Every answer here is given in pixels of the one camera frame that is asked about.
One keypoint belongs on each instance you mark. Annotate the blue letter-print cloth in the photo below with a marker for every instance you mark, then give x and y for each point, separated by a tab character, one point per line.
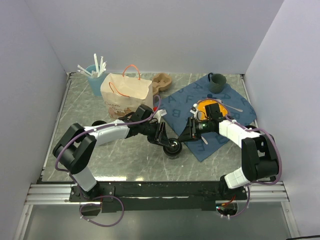
178	105

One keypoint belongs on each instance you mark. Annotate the dark takeout coffee cup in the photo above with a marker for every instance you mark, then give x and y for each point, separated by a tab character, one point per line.
172	157

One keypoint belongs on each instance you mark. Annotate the white wrapped straw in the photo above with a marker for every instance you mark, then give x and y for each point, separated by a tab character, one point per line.
96	64
83	71
101	66

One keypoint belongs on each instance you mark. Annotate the black coffee cup lid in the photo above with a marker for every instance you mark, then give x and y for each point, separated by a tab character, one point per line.
175	149

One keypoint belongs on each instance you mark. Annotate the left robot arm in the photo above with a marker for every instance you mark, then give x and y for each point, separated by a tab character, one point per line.
75	148

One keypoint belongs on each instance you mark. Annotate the stack of black lids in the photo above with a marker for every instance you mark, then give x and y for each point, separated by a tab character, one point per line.
98	123

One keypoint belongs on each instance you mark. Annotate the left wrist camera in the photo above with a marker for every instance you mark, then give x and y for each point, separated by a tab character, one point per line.
159	114

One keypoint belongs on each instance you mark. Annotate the dark green mug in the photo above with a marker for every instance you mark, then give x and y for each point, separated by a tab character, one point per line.
217	82

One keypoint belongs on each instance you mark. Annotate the brown paper takeout bag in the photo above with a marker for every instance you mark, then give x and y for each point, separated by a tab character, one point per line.
123	94

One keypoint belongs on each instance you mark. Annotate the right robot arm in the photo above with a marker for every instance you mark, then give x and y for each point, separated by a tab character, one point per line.
260	157

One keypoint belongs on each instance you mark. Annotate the black mounting base rail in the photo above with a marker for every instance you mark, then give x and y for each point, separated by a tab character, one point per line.
155	195

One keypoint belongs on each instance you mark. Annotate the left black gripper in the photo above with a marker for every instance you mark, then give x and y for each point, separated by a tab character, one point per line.
159	138

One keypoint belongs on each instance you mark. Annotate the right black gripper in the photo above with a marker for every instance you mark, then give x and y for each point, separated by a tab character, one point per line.
190	131

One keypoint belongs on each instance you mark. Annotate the orange dotted plate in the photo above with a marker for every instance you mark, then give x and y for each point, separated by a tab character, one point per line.
200	108

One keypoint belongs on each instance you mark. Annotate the blue plastic cup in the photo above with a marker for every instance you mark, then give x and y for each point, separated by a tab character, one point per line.
95	84

